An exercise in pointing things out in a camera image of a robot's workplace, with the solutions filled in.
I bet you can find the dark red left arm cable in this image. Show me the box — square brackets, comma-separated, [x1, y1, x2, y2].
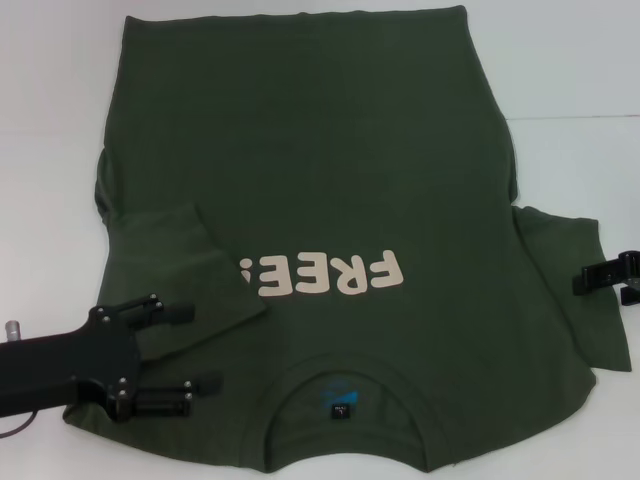
[0, 408, 37, 437]

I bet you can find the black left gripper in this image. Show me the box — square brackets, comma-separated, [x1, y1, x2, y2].
[0, 294, 224, 425]

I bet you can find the dark green FREE t-shirt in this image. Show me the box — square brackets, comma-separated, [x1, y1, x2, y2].
[59, 3, 632, 480]

